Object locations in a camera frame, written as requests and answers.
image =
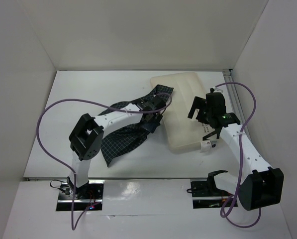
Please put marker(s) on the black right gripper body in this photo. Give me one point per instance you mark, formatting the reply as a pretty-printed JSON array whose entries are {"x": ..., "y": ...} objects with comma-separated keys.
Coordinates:
[{"x": 201, "y": 114}]

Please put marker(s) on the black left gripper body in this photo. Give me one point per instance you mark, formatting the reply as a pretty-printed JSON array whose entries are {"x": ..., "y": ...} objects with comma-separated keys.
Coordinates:
[{"x": 156, "y": 120}]

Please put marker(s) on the cream pillow with bear print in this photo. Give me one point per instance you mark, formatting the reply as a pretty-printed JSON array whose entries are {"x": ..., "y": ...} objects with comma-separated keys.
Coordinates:
[{"x": 183, "y": 134}]

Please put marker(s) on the dark checked pillowcase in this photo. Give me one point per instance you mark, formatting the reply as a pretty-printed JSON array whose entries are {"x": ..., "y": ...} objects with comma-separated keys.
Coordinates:
[{"x": 128, "y": 138}]

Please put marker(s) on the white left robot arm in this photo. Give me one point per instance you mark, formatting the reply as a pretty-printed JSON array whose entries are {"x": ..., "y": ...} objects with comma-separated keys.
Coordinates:
[{"x": 87, "y": 135}]

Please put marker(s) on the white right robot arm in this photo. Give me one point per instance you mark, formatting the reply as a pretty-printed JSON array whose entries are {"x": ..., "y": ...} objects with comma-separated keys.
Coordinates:
[{"x": 259, "y": 185}]

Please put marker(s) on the aluminium frame rail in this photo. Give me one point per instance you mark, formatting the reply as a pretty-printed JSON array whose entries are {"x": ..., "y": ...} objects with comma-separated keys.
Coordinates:
[{"x": 233, "y": 95}]

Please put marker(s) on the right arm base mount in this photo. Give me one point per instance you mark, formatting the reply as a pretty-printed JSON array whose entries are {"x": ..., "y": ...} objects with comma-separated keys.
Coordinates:
[{"x": 204, "y": 198}]

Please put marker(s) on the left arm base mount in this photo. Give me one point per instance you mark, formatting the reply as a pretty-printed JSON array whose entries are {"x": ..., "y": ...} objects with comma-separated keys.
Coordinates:
[{"x": 90, "y": 197}]

